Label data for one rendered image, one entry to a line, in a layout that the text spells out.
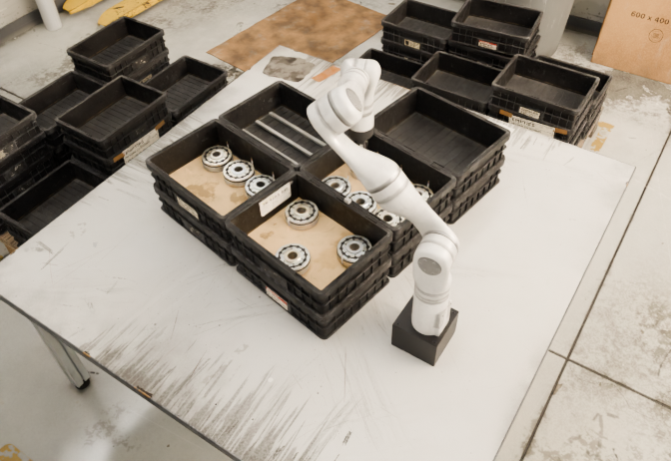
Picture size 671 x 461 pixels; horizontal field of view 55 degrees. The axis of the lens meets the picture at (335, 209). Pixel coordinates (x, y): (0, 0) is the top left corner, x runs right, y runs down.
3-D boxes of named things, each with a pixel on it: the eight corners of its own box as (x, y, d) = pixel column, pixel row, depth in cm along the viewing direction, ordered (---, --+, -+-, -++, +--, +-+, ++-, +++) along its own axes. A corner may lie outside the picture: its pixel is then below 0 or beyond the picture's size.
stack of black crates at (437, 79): (500, 128, 334) (512, 72, 310) (476, 160, 317) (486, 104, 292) (432, 104, 350) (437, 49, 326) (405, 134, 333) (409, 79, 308)
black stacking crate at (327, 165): (453, 206, 203) (457, 180, 194) (393, 258, 188) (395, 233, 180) (360, 152, 222) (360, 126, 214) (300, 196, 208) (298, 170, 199)
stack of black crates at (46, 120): (91, 123, 347) (71, 69, 322) (131, 141, 335) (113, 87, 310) (31, 165, 324) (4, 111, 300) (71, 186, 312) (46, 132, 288)
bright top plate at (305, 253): (268, 260, 183) (268, 259, 183) (290, 238, 188) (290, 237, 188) (295, 276, 179) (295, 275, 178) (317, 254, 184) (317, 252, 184)
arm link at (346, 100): (359, 56, 156) (333, 75, 160) (338, 88, 133) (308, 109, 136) (380, 86, 158) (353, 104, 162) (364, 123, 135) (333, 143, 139)
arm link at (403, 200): (406, 162, 147) (390, 188, 141) (470, 245, 155) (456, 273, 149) (378, 172, 153) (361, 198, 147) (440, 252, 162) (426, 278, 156)
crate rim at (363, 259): (223, 227, 186) (222, 221, 184) (297, 175, 201) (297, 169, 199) (322, 302, 166) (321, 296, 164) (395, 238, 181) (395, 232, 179)
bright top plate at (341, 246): (330, 250, 185) (330, 248, 185) (352, 230, 190) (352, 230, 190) (355, 267, 180) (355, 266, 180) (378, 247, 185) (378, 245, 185)
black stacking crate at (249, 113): (359, 151, 222) (359, 125, 214) (299, 196, 208) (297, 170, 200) (282, 106, 242) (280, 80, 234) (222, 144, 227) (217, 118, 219)
